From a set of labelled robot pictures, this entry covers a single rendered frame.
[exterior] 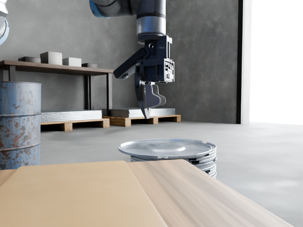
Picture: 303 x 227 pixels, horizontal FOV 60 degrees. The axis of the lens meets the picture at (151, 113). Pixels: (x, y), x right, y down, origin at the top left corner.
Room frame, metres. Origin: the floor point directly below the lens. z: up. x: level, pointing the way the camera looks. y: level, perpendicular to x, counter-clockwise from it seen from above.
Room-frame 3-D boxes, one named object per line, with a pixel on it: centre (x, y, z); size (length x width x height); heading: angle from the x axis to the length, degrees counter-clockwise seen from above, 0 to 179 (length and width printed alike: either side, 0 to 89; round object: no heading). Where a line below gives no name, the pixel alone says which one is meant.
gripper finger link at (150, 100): (0.68, 0.00, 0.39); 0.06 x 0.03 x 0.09; 65
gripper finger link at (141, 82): (0.68, 0.03, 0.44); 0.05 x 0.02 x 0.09; 155
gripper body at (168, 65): (0.69, -0.01, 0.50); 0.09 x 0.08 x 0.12; 65
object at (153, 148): (0.82, -0.04, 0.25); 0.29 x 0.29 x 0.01
